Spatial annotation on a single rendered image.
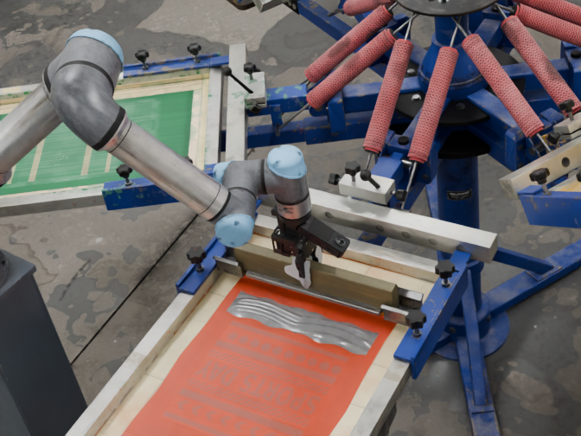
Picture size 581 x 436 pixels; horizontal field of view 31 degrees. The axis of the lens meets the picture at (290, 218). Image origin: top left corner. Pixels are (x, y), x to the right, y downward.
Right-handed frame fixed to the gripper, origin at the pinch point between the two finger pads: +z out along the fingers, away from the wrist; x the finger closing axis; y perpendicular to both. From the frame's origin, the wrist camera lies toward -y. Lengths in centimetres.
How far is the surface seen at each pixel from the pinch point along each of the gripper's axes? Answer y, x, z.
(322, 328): -5.9, 8.8, 5.6
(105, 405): 26, 48, 3
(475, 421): -20, -44, 97
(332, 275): -5.8, 1.3, -3.9
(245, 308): 13.5, 9.8, 5.7
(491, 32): -2, -108, 0
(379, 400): -27.6, 24.3, 2.8
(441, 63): -6, -62, -19
